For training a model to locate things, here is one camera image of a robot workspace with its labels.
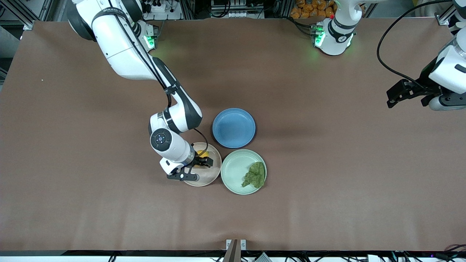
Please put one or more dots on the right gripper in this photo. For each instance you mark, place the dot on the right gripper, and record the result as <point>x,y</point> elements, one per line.
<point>198,160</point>

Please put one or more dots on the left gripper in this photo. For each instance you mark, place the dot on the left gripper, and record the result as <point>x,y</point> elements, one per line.
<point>425,79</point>

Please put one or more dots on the yellow lemon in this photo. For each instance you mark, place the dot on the yellow lemon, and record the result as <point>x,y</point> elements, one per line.
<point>204,153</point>

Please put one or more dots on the green lettuce leaf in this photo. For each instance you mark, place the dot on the green lettuce leaf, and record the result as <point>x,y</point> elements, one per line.
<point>256,174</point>

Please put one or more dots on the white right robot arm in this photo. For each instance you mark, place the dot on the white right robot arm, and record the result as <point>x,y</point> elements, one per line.
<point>123,54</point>

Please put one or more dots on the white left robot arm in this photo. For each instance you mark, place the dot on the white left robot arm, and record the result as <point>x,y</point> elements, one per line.
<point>338,22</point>

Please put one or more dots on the pale pink plate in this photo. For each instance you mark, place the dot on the pale pink plate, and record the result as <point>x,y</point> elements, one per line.
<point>215,171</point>

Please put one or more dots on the pale green plate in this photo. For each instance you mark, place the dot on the pale green plate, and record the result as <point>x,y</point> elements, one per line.
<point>235,169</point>

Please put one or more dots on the blue plate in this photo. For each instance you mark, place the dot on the blue plate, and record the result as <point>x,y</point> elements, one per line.
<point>233,128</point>

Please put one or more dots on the pile of orange fruit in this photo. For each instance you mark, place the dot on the pile of orange fruit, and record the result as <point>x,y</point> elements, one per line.
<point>309,9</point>

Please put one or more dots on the white power strip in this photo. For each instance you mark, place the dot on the white power strip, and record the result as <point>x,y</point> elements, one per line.
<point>164,14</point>

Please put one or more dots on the aluminium frame profile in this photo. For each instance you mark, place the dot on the aluminium frame profile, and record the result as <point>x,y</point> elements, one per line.
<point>444,18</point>
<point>22,18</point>

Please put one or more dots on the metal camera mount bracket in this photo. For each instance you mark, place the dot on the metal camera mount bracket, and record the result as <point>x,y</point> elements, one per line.
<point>235,251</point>

